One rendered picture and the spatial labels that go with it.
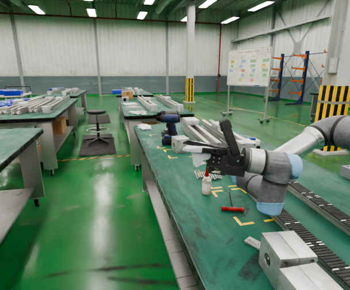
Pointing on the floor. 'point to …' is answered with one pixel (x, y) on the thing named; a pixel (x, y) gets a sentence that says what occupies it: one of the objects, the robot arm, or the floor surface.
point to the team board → (250, 72)
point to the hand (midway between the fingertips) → (181, 142)
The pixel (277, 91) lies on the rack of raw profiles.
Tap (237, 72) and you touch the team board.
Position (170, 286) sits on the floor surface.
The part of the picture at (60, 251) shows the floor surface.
